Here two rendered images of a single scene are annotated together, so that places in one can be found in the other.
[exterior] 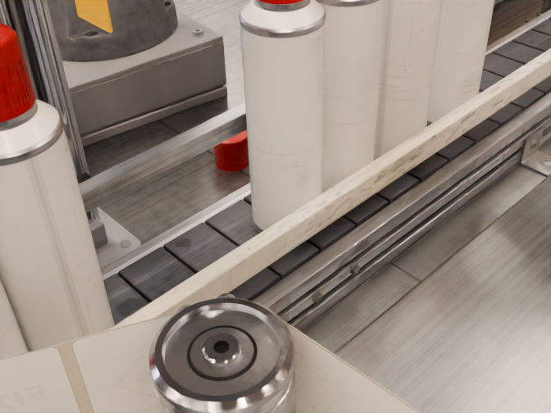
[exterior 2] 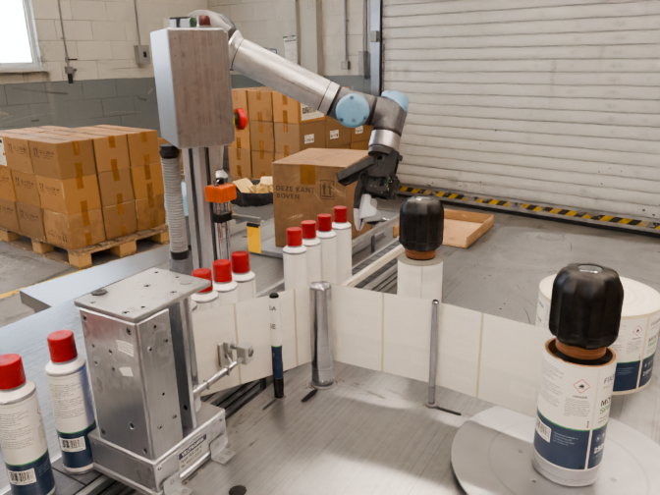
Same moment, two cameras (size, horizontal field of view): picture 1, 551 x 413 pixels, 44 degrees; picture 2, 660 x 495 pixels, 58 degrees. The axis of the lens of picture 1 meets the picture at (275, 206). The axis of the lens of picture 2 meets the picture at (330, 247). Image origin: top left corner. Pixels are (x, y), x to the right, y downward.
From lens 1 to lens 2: 0.84 m
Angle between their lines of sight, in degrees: 25
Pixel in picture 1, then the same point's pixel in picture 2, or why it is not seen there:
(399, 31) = (325, 254)
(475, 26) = (347, 253)
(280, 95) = (297, 271)
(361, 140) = not seen: hidden behind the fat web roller
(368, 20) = (317, 250)
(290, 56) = (300, 259)
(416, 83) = (332, 271)
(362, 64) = (316, 263)
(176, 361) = (313, 287)
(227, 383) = (322, 288)
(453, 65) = (342, 267)
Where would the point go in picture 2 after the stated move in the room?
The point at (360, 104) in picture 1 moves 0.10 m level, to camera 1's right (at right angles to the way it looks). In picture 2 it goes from (317, 276) to (359, 271)
